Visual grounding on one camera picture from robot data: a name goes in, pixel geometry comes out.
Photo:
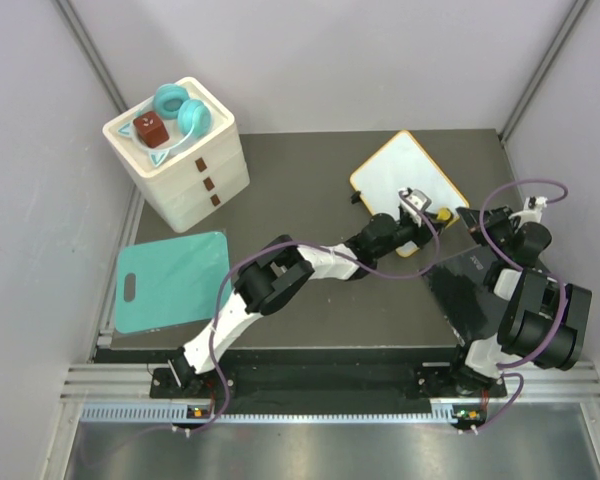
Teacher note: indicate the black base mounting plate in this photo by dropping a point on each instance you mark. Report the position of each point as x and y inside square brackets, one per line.
[401, 380]

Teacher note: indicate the grey slotted cable duct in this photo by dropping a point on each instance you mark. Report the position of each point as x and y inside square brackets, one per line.
[183, 413]

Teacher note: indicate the aluminium frame rail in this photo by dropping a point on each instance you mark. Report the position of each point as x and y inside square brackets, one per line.
[106, 382]

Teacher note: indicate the yellow bone-shaped eraser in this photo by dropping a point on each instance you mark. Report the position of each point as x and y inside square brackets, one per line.
[444, 215]

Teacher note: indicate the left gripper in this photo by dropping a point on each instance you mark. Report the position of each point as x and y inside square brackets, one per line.
[423, 230]

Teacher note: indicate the black flat box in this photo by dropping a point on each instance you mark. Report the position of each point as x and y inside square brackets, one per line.
[482, 296]

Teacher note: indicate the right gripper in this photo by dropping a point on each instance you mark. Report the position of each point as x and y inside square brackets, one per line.
[478, 223]

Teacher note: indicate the brown cube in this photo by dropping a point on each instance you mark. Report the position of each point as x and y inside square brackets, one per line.
[151, 129]

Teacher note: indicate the teal cat-ear headphones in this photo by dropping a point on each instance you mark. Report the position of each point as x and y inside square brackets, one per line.
[187, 120]

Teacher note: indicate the yellow-framed whiteboard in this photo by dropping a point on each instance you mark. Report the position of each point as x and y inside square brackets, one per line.
[403, 163]

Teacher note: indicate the teal cutting board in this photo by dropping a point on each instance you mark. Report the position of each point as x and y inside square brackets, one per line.
[170, 282]

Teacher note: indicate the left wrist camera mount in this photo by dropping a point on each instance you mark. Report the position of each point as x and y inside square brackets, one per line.
[413, 203]

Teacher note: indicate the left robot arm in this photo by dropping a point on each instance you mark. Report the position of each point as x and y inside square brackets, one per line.
[266, 282]

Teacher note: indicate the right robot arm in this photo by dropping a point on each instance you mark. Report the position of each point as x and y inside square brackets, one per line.
[562, 345]

